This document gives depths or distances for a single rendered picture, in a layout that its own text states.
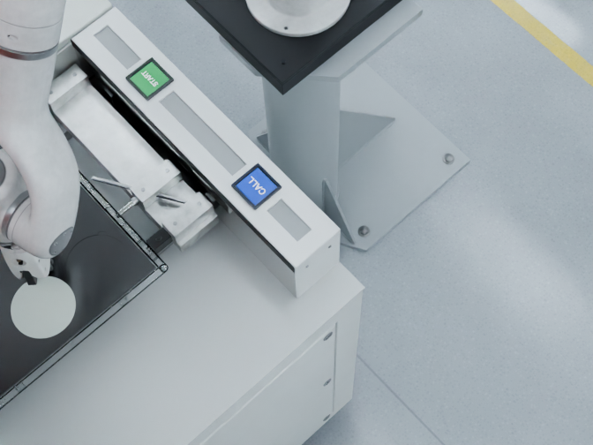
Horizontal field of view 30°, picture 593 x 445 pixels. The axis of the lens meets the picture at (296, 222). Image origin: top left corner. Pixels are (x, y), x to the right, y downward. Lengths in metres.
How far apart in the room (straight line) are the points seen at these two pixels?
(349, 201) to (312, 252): 1.07
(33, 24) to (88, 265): 0.55
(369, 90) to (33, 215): 1.58
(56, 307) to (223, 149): 0.36
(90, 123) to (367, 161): 1.06
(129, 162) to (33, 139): 0.46
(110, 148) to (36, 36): 0.56
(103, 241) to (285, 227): 0.29
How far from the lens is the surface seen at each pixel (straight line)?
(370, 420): 2.58
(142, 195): 1.78
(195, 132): 1.77
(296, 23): 1.96
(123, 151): 1.85
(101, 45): 1.87
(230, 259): 1.82
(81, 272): 1.76
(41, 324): 1.75
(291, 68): 1.92
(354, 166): 2.77
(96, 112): 1.90
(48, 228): 1.45
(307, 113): 2.23
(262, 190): 1.71
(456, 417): 2.60
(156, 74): 1.82
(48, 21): 1.32
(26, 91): 1.37
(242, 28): 1.97
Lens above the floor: 2.51
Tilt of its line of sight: 67 degrees down
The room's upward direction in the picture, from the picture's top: 3 degrees counter-clockwise
